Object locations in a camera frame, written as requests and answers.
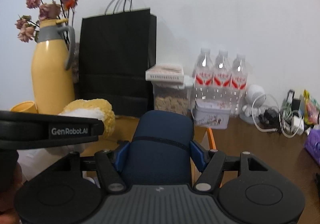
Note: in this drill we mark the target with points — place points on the white flat box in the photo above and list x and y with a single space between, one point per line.
165 73

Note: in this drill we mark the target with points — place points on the white cloth bag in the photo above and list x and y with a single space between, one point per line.
35 161

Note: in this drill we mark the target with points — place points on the red cardboard box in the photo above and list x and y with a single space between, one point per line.
125 129

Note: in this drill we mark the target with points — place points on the white yellow plush hamster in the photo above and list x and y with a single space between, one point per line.
97 108

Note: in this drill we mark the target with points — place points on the water bottle middle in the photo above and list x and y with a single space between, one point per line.
222 76

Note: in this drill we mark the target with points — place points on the water bottle right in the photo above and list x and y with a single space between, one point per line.
239 77

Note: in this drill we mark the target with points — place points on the dark blue zip pouch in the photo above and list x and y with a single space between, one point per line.
159 153

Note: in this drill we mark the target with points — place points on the clear snack container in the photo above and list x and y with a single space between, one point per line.
172 98

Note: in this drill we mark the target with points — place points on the yellow ceramic mug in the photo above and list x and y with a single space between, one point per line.
25 107

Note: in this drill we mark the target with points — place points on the yellow thermos jug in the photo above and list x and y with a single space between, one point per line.
51 67

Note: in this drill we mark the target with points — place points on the white round camera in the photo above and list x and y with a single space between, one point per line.
254 100

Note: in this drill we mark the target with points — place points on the water bottle left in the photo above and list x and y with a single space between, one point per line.
203 77

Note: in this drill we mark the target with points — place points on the dried pink rose bouquet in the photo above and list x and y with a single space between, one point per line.
48 10

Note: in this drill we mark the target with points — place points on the water bottle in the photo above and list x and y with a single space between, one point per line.
239 77
203 77
222 76

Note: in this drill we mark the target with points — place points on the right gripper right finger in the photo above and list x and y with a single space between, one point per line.
212 164

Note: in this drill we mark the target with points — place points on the person left hand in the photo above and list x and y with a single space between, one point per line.
8 212

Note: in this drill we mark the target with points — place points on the small metal tin box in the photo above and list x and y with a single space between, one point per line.
211 114

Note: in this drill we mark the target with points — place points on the black paper shopping bag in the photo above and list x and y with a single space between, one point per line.
115 52

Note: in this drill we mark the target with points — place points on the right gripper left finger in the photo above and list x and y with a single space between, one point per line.
109 164

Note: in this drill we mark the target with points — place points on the colourful snack packet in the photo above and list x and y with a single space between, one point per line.
311 112

